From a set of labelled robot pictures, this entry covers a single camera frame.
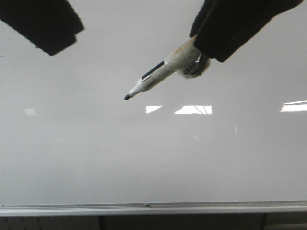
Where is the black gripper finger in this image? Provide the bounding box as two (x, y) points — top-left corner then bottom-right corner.
(0, 0), (84, 56)
(189, 0), (302, 62)

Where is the white black whiteboard marker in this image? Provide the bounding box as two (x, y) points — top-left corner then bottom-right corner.
(124, 36), (211, 100)

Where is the white whiteboard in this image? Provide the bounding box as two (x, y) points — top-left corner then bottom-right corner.
(0, 0), (307, 217)

